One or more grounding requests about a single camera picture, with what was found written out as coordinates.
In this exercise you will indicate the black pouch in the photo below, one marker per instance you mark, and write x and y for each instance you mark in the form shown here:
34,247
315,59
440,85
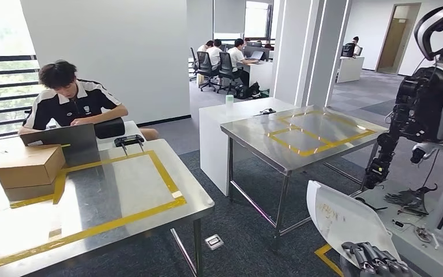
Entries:
108,128

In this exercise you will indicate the person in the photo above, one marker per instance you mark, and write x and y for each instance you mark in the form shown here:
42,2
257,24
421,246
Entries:
236,57
204,46
214,55
72,107
356,47

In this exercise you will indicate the steel table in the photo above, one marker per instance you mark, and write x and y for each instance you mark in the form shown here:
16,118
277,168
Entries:
252,133

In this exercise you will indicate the pale green cup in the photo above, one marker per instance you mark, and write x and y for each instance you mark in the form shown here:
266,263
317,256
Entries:
229,105

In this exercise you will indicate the cardboard box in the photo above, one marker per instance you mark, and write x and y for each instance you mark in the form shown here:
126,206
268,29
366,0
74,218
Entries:
30,193
26,164

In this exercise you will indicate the black backpack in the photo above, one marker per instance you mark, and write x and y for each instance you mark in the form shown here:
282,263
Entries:
250,91

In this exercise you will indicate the open laptop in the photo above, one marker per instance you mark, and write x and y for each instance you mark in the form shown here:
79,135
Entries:
258,55

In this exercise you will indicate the metal floor socket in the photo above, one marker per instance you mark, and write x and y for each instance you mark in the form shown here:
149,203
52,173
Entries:
214,242

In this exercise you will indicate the dark loose robot parts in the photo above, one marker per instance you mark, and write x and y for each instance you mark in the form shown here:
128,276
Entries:
408,198

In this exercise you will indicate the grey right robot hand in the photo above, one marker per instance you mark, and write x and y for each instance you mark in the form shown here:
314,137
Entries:
374,267

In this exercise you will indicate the grey laptop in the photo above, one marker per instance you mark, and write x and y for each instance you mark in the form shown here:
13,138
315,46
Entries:
65,141

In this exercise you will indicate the white table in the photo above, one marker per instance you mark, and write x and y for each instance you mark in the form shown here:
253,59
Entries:
214,153

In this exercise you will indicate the small green box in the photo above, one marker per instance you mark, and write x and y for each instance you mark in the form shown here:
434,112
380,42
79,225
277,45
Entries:
265,94

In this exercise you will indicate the white plastic car trim part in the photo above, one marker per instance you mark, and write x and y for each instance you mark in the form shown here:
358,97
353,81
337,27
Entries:
343,221

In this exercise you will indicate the brown door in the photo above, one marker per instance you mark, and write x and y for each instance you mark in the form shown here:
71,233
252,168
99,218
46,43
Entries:
393,46

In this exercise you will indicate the white desk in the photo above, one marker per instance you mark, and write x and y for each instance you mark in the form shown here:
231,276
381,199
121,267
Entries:
349,69
261,74
135,128

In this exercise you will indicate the steel workbench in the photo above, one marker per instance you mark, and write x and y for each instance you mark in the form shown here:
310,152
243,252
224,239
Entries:
91,198

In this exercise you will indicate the yellow floor tape square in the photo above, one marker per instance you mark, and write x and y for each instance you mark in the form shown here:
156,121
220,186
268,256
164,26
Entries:
328,263

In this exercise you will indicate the grey wheeled column robot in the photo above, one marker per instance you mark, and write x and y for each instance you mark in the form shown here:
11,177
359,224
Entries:
435,95

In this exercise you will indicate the black handheld controller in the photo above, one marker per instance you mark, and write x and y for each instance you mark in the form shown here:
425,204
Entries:
129,140

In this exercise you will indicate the black headset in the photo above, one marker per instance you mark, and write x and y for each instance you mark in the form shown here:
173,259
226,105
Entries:
267,111

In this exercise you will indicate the black window railing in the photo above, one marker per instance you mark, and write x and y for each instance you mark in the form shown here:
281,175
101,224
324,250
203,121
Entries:
7,58

